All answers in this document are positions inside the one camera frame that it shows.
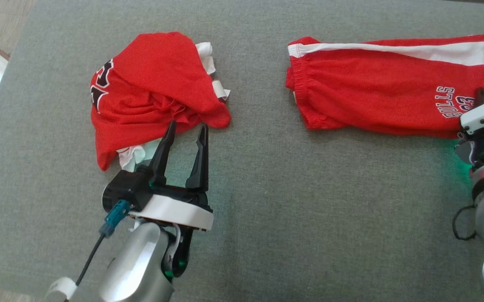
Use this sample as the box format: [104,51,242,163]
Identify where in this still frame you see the grey sofa seat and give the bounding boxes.
[0,0,484,302]

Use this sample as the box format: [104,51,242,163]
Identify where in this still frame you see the red jersey white sleeves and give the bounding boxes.
[90,31,232,172]

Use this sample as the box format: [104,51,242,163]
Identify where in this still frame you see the black right cable teal connector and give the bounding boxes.
[453,205,477,242]

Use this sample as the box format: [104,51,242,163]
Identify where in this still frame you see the white left cable label tag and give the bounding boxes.
[44,277,77,302]

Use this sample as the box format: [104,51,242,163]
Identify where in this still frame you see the red Bulls shorts white stripe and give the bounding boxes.
[285,34,484,140]

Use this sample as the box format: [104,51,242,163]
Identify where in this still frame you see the black left cable teal connector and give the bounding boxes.
[63,199,131,302]

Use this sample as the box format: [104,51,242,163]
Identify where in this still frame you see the black cable teal connector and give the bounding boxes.
[63,199,131,302]
[453,205,477,242]

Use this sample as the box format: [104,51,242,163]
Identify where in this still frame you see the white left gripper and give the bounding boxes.
[129,121,215,232]

